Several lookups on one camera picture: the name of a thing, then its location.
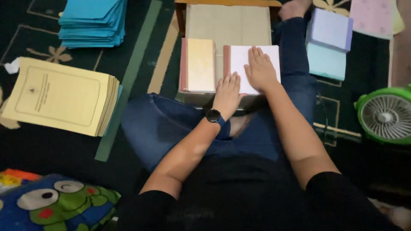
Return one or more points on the person's right hand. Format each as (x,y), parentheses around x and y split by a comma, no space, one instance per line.
(261,73)

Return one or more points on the person's left hand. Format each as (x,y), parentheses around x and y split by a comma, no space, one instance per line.
(228,98)

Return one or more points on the white paper pad red spine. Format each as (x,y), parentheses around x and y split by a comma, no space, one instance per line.
(236,61)

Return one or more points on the small wooden table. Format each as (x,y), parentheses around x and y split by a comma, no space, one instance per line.
(205,99)

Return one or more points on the black wrist watch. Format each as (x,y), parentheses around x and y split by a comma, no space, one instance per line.
(214,116)

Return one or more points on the yellow paper pad red spine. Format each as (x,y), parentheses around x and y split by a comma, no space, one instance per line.
(199,65)

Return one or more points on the beige board sheet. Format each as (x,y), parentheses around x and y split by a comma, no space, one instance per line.
(228,25)

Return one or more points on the light blue paper stack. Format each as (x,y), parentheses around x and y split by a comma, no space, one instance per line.
(326,62)

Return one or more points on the person's bare foot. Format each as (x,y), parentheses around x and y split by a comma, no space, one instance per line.
(293,9)

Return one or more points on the person's blue jeans legs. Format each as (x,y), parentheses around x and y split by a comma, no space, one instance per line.
(160,125)

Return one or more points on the purple paper stack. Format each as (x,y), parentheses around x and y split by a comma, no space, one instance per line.
(330,29)

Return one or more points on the person's black shirt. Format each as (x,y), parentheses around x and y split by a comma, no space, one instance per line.
(244,195)

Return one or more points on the pink paper stack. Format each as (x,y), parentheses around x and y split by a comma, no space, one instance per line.
(372,17)

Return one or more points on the green portable fan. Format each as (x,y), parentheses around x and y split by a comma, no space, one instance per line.
(385,115)

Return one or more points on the pale yellow paper stack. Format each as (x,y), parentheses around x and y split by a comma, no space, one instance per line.
(398,22)

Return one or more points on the stack of blue paper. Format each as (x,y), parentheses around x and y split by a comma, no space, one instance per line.
(93,22)

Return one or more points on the stack of yellow printed covers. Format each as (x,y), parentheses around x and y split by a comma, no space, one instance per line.
(57,94)

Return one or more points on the dark green patterned carpet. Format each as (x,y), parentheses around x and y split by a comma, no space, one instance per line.
(57,154)

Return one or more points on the frog print cushion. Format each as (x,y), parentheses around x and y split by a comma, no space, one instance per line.
(54,203)

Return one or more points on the crumpled white paper scrap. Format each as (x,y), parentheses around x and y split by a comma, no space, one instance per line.
(12,65)

